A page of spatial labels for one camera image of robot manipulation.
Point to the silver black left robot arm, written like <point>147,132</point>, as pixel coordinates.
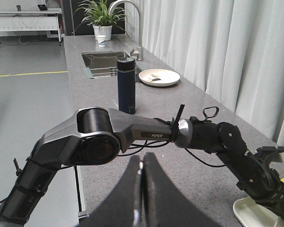
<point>95,136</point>

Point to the white paper cup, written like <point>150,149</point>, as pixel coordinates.
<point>101,40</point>

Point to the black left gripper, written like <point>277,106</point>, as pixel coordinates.
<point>256,178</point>

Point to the potted green plant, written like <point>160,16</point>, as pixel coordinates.
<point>96,14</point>

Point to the dark blue thermos bottle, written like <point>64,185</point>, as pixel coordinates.
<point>126,84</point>

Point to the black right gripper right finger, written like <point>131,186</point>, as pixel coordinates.
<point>165,205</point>

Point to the steel sink basin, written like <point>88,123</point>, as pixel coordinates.
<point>101,64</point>

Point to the white plate near sink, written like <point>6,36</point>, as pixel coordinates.
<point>159,77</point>

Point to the white rectangular tray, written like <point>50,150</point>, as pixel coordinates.
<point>250,214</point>

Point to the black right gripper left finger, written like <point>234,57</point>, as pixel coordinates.
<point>123,206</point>

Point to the grey curtain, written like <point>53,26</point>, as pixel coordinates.
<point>231,49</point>

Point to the white rolling desk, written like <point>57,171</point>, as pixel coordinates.
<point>31,20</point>

